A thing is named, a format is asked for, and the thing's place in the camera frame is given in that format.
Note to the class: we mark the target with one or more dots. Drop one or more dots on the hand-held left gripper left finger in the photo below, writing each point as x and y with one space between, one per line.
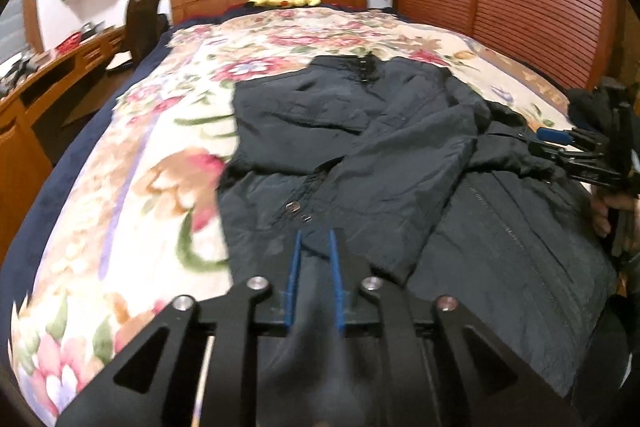
294 277

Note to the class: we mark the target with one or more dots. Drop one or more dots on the black jacket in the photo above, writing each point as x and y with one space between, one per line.
400 167

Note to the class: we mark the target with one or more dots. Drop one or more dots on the dark folded cloth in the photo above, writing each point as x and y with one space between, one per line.
582 107

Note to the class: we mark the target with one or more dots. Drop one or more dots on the wooden window frame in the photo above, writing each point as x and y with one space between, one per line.
32 17

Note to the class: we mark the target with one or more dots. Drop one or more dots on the floral blanket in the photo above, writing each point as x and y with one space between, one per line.
150 187

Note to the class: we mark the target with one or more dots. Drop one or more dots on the person's right hand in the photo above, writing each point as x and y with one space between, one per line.
605 212

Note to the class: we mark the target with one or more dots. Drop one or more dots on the wooden desk with cabinets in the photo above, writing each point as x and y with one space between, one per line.
20 147

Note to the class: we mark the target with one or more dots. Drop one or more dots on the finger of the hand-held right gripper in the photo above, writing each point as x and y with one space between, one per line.
552 135
550 155

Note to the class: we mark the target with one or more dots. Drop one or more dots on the navy bed sheet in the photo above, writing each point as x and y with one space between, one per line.
75 167

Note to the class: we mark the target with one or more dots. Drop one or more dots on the dark wooden chair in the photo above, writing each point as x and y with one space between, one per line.
145 27

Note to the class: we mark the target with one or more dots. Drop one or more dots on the red basket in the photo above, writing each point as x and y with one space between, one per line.
70 42

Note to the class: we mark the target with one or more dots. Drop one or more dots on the grey window blind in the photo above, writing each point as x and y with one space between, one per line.
12 32

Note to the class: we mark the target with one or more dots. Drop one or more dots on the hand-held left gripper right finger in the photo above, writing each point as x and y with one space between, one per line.
337 287

